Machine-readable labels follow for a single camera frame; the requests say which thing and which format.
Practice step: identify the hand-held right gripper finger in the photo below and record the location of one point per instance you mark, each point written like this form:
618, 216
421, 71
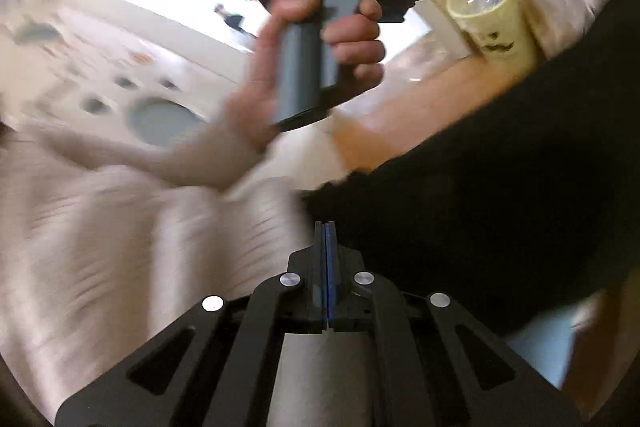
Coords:
321, 277
334, 277

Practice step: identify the black padded jacket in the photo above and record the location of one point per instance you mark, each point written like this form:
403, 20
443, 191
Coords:
500, 182

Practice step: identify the person's left forearm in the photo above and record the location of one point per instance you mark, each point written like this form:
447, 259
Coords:
175, 157

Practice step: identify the person's left hand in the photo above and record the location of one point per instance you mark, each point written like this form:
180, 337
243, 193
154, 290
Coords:
257, 97

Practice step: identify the pale yellow printed bin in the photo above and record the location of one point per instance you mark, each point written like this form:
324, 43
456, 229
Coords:
490, 32

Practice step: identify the white panel with grey spots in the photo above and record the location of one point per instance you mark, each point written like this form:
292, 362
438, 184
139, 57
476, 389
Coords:
100, 57

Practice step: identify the light blue object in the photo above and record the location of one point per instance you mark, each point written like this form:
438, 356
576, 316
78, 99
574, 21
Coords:
540, 352

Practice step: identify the person's beige clothing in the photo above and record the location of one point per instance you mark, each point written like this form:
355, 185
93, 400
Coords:
100, 282

